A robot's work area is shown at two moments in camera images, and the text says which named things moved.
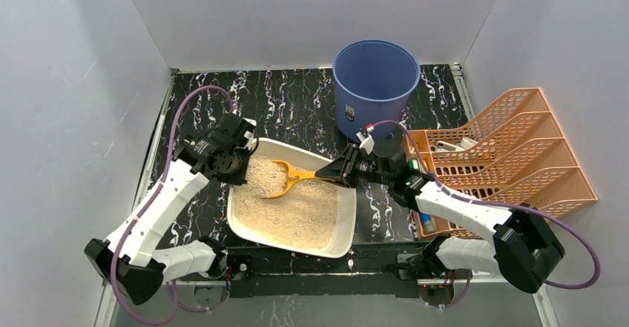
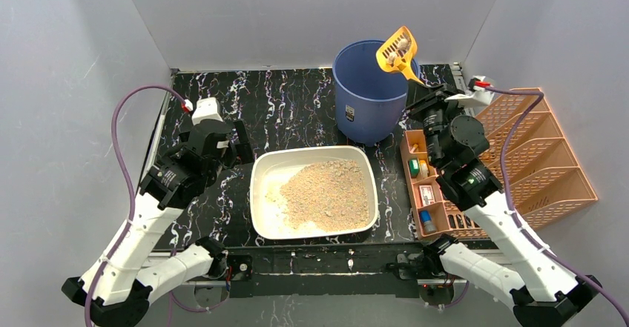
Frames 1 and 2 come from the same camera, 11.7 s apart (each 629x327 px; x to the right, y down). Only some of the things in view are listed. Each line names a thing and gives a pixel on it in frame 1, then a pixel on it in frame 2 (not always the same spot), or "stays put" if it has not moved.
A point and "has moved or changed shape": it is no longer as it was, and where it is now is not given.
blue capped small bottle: [428, 225] stays put
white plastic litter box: [285, 205] has moved or changed shape
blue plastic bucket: [374, 81] stays put
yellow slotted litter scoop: [293, 174] → [397, 53]
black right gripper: [348, 166] → [428, 98]
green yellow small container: [413, 164] stays put
